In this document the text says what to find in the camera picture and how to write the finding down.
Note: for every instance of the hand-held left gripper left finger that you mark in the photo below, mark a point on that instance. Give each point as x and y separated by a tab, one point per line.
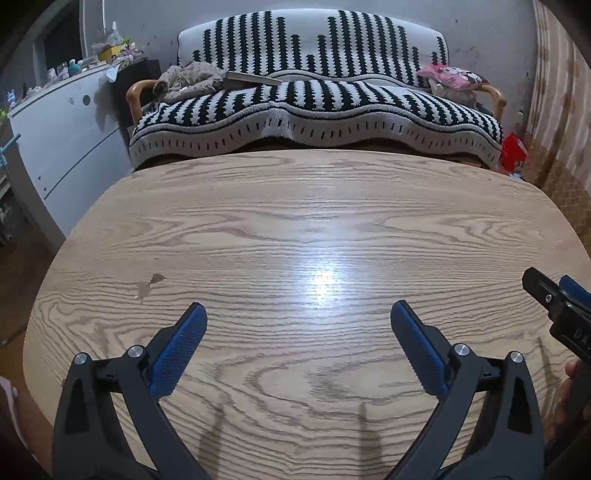
178	350

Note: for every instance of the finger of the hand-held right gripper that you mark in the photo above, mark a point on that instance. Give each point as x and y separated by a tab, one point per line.
542	288
577	293

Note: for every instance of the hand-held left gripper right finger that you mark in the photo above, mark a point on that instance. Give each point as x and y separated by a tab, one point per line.
420	350

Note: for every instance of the red bag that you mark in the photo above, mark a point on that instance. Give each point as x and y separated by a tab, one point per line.
512	152

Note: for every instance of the beige pillow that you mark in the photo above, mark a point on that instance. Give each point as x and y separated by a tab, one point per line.
455	98

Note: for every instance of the pink cushion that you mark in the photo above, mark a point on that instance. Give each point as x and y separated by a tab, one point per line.
455	76

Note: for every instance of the white cabinet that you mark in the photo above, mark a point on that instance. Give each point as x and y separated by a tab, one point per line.
64	143

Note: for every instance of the black-white striped blanket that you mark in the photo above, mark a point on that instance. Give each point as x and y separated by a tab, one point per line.
323	106

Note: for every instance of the wooden-armed sofa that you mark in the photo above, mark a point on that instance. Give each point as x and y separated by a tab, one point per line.
138	88

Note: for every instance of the beige crumpled cloth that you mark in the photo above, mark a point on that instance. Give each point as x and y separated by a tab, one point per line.
191	81

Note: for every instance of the yellow box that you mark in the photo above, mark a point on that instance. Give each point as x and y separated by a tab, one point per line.
110	51

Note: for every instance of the clear plastic bottle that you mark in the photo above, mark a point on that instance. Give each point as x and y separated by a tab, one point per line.
113	33

